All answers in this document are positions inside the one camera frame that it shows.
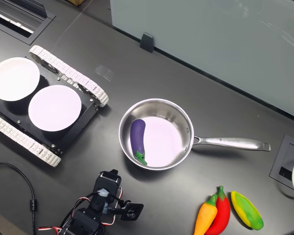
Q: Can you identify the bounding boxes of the red toy chilli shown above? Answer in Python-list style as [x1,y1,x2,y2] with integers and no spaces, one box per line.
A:
[204,185,231,235]

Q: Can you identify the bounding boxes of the purple toy aubergine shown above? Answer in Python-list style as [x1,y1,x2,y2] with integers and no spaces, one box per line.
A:
[129,119,148,166]

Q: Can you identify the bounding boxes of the black vehicle with white tracks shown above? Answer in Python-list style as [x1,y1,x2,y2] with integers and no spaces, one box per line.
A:
[0,45,110,168]

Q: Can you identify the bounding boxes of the white bowl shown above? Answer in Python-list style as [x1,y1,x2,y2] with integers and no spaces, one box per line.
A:
[28,85,82,132]
[0,57,41,102]

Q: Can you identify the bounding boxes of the orange toy carrot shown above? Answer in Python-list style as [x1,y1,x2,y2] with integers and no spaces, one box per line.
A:
[193,193,219,235]

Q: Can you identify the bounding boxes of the clear tape piece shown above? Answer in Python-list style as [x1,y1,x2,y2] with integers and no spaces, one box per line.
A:
[95,64,114,82]

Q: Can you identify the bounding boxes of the yellow green toy corn cob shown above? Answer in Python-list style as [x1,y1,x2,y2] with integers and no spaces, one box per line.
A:
[230,190,265,231]

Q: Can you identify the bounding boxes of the black partition clip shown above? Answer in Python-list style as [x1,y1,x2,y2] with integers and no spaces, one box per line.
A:
[140,32,155,53]

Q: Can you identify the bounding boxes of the frosted glass partition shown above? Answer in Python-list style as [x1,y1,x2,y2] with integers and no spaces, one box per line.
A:
[109,0,294,122]

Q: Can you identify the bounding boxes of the black gripper camera mount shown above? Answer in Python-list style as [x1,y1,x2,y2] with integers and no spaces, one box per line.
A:
[119,201,145,222]

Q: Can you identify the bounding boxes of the steel pan with long handle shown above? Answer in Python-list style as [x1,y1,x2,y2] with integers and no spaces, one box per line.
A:
[118,98,271,171]

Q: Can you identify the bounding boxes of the red white black servo wire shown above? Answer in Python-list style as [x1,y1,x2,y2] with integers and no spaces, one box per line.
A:
[38,187,123,232]

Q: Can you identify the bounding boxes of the black power cable with ferrite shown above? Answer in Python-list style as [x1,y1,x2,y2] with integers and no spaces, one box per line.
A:
[0,162,38,235]

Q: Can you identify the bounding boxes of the black table cable box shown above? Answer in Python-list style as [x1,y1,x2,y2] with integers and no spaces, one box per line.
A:
[0,0,57,46]
[269,134,294,194]

